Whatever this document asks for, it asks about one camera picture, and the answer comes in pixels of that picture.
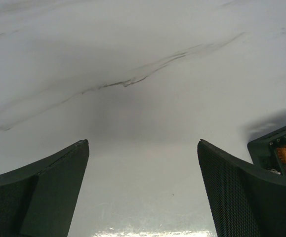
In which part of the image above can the black fuse box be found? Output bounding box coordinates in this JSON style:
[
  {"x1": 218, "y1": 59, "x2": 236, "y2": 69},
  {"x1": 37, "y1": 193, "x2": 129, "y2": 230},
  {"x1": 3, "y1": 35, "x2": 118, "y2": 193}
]
[{"x1": 247, "y1": 126, "x2": 286, "y2": 176}]

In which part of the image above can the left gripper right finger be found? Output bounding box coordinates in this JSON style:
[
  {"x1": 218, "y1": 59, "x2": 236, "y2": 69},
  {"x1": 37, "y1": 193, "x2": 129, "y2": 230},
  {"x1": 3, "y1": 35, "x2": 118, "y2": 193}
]
[{"x1": 197, "y1": 140, "x2": 286, "y2": 237}]

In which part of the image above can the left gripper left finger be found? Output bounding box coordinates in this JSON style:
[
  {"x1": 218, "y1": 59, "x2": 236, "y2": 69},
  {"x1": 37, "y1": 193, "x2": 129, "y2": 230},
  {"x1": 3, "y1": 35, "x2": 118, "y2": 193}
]
[{"x1": 0, "y1": 140, "x2": 89, "y2": 237}]

